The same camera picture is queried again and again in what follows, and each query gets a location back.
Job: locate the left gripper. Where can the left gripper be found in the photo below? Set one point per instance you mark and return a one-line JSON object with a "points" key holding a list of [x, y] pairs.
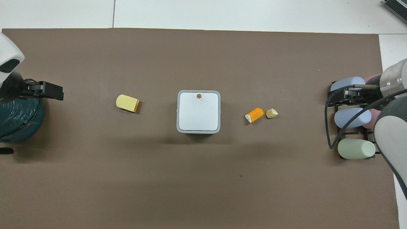
{"points": [[14, 87]]}

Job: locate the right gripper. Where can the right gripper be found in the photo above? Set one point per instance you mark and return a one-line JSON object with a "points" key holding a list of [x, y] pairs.
{"points": [[372, 93]]}

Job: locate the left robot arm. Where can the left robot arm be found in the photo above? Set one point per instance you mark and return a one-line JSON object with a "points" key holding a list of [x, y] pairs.
{"points": [[9, 51]]}

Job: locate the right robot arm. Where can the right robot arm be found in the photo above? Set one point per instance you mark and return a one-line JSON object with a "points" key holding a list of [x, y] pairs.
{"points": [[392, 127]]}

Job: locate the white square bin grey rim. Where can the white square bin grey rim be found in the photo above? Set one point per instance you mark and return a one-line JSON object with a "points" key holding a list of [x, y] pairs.
{"points": [[198, 113]]}

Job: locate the pink cup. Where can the pink cup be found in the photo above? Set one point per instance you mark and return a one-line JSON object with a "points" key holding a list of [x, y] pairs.
{"points": [[372, 79], [373, 116]]}

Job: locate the light blue cup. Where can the light blue cup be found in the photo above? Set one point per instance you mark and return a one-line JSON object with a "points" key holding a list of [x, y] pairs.
{"points": [[345, 83], [351, 118]]}

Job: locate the teal round container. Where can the teal round container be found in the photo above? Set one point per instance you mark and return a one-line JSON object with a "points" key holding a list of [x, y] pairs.
{"points": [[17, 117]]}

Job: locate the black cup rack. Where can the black cup rack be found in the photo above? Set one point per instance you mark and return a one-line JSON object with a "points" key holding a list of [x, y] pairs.
{"points": [[343, 132]]}

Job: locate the light green cup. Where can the light green cup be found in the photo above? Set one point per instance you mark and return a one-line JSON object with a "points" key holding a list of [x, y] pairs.
{"points": [[356, 149]]}

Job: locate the black stand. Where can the black stand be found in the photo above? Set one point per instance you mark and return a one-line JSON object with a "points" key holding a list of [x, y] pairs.
{"points": [[5, 151]]}

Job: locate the grey striped device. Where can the grey striped device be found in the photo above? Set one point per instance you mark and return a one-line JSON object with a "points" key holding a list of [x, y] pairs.
{"points": [[397, 7]]}

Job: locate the small beige sponge piece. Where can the small beige sponge piece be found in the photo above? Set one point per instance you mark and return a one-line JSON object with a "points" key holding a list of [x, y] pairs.
{"points": [[271, 113]]}

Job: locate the yellow sponge piece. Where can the yellow sponge piece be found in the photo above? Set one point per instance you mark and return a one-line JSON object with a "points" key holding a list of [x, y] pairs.
{"points": [[125, 102]]}

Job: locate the orange sponge piece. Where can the orange sponge piece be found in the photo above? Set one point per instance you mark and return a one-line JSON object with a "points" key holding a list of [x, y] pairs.
{"points": [[255, 114]]}

